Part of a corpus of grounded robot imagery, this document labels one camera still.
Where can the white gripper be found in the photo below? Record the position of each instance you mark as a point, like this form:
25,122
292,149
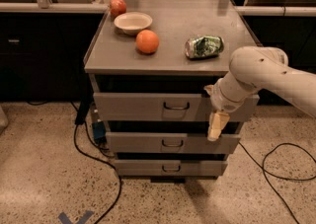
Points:
219,102

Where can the grey top drawer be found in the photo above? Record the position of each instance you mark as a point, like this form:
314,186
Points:
152,107

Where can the grey drawer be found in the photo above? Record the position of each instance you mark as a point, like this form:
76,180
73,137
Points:
152,107
177,143
179,168

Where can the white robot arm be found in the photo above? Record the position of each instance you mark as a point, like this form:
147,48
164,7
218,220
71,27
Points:
252,69

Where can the grey drawer cabinet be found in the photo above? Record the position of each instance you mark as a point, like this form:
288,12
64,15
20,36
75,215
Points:
116,66

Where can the grey middle drawer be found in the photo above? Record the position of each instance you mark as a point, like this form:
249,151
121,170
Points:
177,143

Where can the grey bottom drawer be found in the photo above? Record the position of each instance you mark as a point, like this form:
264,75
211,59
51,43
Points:
179,168

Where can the crushed green soda can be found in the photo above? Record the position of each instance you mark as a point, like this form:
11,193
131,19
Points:
202,47

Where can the orange fruit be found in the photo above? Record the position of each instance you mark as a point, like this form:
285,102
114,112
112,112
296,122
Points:
147,42

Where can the white bowl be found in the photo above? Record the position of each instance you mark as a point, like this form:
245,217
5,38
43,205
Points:
132,23

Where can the blue power box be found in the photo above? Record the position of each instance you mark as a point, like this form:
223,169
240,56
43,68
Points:
99,132

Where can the red apple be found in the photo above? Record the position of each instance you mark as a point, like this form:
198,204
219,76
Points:
117,7

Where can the blue tape floor mark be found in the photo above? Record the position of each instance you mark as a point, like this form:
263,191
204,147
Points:
65,219

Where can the white horizontal rail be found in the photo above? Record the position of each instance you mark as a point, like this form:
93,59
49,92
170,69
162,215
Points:
102,8

